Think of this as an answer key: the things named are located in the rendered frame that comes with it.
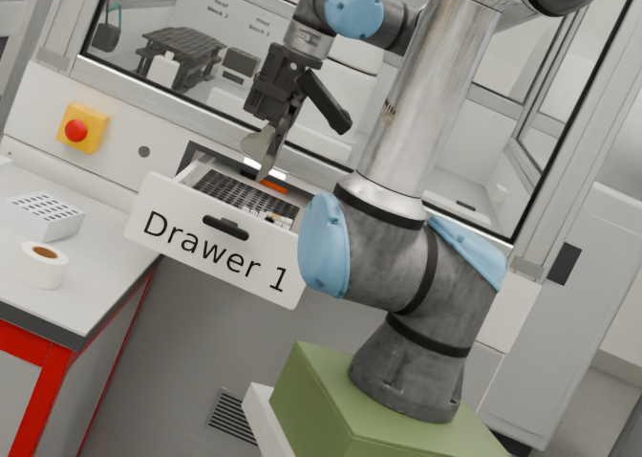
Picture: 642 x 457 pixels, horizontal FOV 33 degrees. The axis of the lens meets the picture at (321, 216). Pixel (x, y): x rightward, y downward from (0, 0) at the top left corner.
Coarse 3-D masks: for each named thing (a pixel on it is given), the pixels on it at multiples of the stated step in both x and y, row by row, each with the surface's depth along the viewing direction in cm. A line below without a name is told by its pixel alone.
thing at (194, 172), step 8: (192, 168) 194; (200, 168) 201; (208, 168) 200; (176, 176) 184; (184, 176) 187; (192, 176) 197; (200, 176) 201; (232, 176) 201; (184, 184) 191; (192, 184) 201; (248, 184) 201; (304, 208) 201; (296, 216) 201; (296, 224) 201; (296, 232) 202
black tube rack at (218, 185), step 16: (208, 176) 191; (224, 176) 196; (208, 192) 180; (224, 192) 186; (240, 192) 189; (256, 192) 195; (240, 208) 179; (256, 208) 184; (272, 208) 188; (288, 208) 193
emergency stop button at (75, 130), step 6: (72, 120) 192; (78, 120) 192; (66, 126) 192; (72, 126) 192; (78, 126) 191; (84, 126) 192; (66, 132) 192; (72, 132) 192; (78, 132) 192; (84, 132) 192; (72, 138) 192; (78, 138) 192; (84, 138) 192
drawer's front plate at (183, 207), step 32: (160, 192) 166; (192, 192) 165; (128, 224) 167; (160, 224) 167; (192, 224) 166; (256, 224) 165; (192, 256) 167; (224, 256) 167; (256, 256) 167; (288, 256) 166; (256, 288) 168; (288, 288) 167
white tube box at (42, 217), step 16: (0, 208) 168; (16, 208) 167; (32, 208) 170; (48, 208) 173; (64, 208) 176; (16, 224) 167; (32, 224) 167; (48, 224) 166; (64, 224) 172; (80, 224) 178; (48, 240) 169
